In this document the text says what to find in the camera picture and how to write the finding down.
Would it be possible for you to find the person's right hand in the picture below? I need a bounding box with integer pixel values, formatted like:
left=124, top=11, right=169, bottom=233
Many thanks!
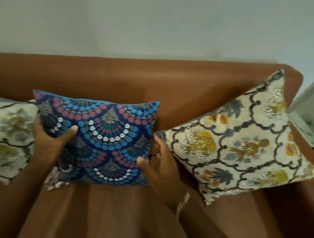
left=136, top=136, right=188, bottom=209

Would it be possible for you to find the person's left hand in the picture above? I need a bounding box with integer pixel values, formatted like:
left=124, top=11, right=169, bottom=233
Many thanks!
left=31, top=115, right=79, bottom=170

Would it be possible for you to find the blue patterned cushion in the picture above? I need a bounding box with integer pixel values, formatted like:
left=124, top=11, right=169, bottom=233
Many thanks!
left=33, top=89, right=161, bottom=186

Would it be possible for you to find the person's left forearm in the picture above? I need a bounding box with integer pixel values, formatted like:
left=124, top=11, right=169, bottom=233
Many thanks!
left=0, top=161, right=53, bottom=238

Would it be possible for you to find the person's right forearm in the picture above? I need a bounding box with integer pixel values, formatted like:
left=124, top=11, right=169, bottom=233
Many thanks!
left=175, top=194, right=226, bottom=238

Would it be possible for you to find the cream floral cushion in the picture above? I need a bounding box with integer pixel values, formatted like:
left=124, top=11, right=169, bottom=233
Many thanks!
left=155, top=69, right=314, bottom=205
left=0, top=98, right=62, bottom=190

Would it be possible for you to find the brown sofa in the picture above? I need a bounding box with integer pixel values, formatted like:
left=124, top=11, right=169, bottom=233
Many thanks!
left=0, top=52, right=314, bottom=238

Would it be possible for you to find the silver bracelet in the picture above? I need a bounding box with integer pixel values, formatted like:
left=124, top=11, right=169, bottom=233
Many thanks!
left=176, top=192, right=190, bottom=220

